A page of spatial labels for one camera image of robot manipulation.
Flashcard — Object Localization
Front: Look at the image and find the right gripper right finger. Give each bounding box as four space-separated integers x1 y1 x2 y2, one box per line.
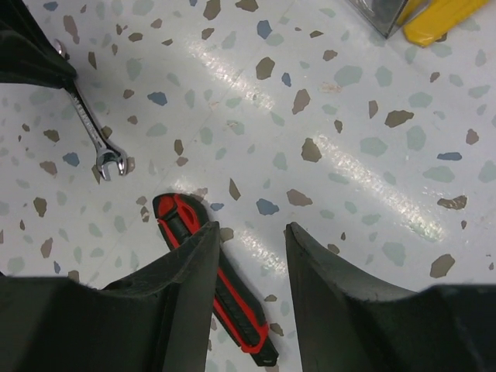
285 223 495 371

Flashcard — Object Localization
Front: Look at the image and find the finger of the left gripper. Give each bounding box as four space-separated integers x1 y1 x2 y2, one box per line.
1 0 76 89

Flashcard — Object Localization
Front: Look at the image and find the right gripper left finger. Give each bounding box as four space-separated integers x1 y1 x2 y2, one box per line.
1 222 219 371

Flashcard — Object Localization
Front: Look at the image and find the red black utility knife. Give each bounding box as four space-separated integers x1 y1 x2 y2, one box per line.
153 193 279 367

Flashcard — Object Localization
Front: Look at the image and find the small silver combination wrench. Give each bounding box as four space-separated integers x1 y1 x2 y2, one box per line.
53 38 128 182

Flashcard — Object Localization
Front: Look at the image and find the clear acrylic drawer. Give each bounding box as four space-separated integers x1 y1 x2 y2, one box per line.
348 0 409 39

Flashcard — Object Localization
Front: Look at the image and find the yellow utility knife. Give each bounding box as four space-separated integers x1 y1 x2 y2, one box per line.
396 0 489 47

